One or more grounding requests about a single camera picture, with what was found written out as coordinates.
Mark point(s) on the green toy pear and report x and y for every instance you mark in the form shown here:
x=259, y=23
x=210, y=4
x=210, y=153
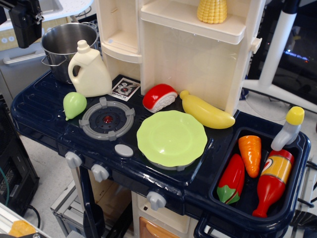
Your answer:
x=74, y=104

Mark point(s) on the grey right stove knob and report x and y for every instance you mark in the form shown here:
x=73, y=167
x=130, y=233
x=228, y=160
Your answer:
x=156, y=200

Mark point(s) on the grey cabinet with handle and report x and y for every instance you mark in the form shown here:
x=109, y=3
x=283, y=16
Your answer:
x=19, y=68

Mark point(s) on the black computer case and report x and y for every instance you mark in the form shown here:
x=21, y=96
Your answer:
x=18, y=179

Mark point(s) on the cream toy kitchen cabinet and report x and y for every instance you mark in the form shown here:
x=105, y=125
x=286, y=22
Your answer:
x=163, y=41

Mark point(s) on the red toy ketchup bottle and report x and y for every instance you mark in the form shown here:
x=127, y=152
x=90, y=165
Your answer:
x=273, y=180

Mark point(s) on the yellow toy banana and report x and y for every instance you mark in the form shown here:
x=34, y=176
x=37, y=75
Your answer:
x=205, y=113

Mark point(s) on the red white toy sushi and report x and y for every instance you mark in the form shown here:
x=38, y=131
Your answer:
x=159, y=97

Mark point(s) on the grey oval button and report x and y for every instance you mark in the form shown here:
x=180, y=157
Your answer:
x=123, y=150

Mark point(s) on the grey middle stove knob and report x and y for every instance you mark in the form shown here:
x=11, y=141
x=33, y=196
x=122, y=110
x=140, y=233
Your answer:
x=100, y=173

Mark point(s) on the navy toy kitchen counter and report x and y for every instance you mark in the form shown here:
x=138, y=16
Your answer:
x=38, y=114

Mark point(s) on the grey yellow toy faucet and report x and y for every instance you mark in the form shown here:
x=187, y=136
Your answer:
x=290, y=130

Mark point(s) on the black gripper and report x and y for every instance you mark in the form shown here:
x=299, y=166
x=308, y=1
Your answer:
x=26, y=18

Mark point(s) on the yellow toy corn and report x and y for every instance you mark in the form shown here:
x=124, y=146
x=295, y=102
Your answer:
x=212, y=11

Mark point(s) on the grey toy stove burner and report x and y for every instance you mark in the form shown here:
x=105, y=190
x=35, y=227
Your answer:
x=107, y=120

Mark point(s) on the black white sticker tag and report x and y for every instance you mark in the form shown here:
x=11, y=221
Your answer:
x=125, y=89

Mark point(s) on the grey stove knob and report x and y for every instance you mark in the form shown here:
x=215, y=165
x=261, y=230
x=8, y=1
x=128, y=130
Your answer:
x=73, y=160
x=100, y=173
x=156, y=200

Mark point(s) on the orange toy carrot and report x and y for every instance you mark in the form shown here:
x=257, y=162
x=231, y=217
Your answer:
x=250, y=147

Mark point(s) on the green plastic plate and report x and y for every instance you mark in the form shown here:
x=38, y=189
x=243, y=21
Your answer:
x=171, y=138

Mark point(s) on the white stand pole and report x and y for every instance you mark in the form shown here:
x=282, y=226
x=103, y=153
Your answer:
x=264, y=84

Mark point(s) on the cream toy detergent jug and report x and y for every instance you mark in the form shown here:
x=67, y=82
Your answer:
x=88, y=73

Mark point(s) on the stainless steel pot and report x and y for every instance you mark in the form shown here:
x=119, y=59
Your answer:
x=60, y=45

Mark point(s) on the grey left stove knob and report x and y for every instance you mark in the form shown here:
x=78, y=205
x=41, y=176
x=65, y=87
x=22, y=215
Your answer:
x=73, y=160

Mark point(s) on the red toy chili pepper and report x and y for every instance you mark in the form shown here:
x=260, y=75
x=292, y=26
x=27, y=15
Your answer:
x=231, y=183

